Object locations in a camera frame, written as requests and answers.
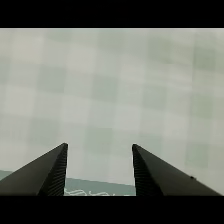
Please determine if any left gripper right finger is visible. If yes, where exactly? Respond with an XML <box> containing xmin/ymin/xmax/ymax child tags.
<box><xmin>131</xmin><ymin>143</ymin><xmax>223</xmax><ymax>197</ymax></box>

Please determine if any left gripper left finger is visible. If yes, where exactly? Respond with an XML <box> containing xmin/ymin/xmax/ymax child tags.
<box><xmin>0</xmin><ymin>142</ymin><xmax>69</xmax><ymax>197</ymax></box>

